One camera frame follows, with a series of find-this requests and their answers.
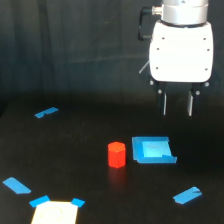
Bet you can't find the blue tape on paper right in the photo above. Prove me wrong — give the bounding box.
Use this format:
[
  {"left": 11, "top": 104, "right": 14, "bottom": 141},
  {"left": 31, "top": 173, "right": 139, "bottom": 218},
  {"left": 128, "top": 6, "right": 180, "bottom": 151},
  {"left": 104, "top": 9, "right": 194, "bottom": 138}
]
[{"left": 71, "top": 198, "right": 85, "bottom": 207}]

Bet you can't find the blue tape strip near right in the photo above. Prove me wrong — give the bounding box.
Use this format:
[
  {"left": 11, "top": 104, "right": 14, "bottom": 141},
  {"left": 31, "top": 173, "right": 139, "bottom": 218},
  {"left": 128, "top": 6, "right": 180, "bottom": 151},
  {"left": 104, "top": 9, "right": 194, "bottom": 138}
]
[{"left": 173, "top": 187, "right": 202, "bottom": 205}]

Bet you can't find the blue tape strip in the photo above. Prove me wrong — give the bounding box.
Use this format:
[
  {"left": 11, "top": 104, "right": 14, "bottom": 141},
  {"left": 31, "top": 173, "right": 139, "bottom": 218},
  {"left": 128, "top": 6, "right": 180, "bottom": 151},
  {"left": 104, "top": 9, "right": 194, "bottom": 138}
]
[
  {"left": 173, "top": 187, "right": 202, "bottom": 205},
  {"left": 34, "top": 107, "right": 58, "bottom": 119},
  {"left": 3, "top": 177, "right": 31, "bottom": 194}
]

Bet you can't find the red hexagonal block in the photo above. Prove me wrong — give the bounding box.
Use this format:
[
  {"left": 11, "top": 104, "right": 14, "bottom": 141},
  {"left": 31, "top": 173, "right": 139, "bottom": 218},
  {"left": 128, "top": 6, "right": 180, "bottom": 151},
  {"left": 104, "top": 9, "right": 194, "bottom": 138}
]
[{"left": 108, "top": 142, "right": 126, "bottom": 168}]

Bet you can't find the blue tape on paper left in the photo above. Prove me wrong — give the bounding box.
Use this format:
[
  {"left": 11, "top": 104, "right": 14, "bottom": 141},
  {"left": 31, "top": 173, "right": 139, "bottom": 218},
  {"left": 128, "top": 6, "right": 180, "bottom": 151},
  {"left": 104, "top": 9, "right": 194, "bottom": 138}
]
[{"left": 29, "top": 195, "right": 50, "bottom": 208}]

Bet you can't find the blue tape on paper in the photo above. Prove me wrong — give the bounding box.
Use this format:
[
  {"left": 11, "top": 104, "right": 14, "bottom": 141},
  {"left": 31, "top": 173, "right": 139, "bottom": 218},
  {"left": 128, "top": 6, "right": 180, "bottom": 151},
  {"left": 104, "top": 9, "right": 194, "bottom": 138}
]
[
  {"left": 29, "top": 195, "right": 50, "bottom": 208},
  {"left": 71, "top": 198, "right": 85, "bottom": 207}
]

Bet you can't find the blue tape strip near left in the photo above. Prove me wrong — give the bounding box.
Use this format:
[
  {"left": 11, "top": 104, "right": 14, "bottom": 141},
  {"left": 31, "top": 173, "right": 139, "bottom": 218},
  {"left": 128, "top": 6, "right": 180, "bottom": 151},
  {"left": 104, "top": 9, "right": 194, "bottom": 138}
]
[{"left": 3, "top": 177, "right": 31, "bottom": 194}]

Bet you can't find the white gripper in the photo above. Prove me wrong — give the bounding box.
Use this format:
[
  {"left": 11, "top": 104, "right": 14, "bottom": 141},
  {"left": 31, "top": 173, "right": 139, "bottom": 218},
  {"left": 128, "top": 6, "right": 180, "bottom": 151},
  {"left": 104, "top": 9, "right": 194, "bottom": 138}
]
[{"left": 149, "top": 21, "right": 214, "bottom": 117}]

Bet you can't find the white paper sheet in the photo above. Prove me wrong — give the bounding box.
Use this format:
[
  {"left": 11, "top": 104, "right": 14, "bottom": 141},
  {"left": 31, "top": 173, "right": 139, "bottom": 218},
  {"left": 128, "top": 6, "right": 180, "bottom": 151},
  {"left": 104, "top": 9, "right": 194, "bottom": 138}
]
[{"left": 31, "top": 201, "right": 78, "bottom": 224}]

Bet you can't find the blue tape strip far left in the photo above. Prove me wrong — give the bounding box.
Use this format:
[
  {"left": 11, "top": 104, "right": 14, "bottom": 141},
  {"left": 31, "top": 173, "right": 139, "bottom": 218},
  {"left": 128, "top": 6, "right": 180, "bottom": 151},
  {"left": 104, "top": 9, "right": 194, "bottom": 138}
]
[{"left": 34, "top": 107, "right": 58, "bottom": 119}]

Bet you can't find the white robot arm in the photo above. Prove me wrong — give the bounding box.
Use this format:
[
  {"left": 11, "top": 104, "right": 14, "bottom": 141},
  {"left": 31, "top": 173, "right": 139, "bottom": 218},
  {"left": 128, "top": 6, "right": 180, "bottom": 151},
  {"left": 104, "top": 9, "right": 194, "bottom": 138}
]
[{"left": 138, "top": 0, "right": 214, "bottom": 115}]

